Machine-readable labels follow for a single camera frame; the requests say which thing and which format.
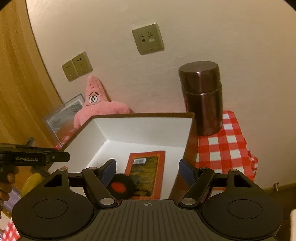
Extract red black snack packet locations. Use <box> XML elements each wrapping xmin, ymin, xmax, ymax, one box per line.
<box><xmin>125</xmin><ymin>151</ymin><xmax>166</xmax><ymax>200</ymax></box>

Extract black red round pad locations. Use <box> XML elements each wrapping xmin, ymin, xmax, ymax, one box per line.
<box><xmin>107</xmin><ymin>174</ymin><xmax>136</xmax><ymax>200</ymax></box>

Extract framed picture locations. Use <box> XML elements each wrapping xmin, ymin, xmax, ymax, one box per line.
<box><xmin>43</xmin><ymin>94</ymin><xmax>85</xmax><ymax>148</ymax></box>

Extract brown cardboard box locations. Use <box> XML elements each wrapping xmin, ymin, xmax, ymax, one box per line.
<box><xmin>49</xmin><ymin>113</ymin><xmax>198</xmax><ymax>199</ymax></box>

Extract double wall socket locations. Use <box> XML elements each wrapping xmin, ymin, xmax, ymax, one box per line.
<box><xmin>62</xmin><ymin>52</ymin><xmax>93</xmax><ymax>81</ymax></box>

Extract pink starfish plush toy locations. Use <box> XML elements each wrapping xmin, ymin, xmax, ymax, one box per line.
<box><xmin>73</xmin><ymin>75</ymin><xmax>130</xmax><ymax>129</ymax></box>

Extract wooden door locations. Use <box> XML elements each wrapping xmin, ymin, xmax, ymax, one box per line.
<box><xmin>0</xmin><ymin>0</ymin><xmax>64</xmax><ymax>151</ymax></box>

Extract brown metal thermos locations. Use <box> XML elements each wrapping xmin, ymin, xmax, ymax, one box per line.
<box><xmin>179</xmin><ymin>61</ymin><xmax>223</xmax><ymax>136</ymax></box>

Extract red white checkered tablecloth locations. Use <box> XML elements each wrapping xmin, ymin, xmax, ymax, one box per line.
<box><xmin>0</xmin><ymin>110</ymin><xmax>259</xmax><ymax>241</ymax></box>

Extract single wall socket plate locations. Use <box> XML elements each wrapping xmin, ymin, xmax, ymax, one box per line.
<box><xmin>132</xmin><ymin>23</ymin><xmax>165</xmax><ymax>55</ymax></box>

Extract person's left hand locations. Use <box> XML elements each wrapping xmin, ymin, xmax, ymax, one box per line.
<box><xmin>1</xmin><ymin>166</ymin><xmax>19</xmax><ymax>211</ymax></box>

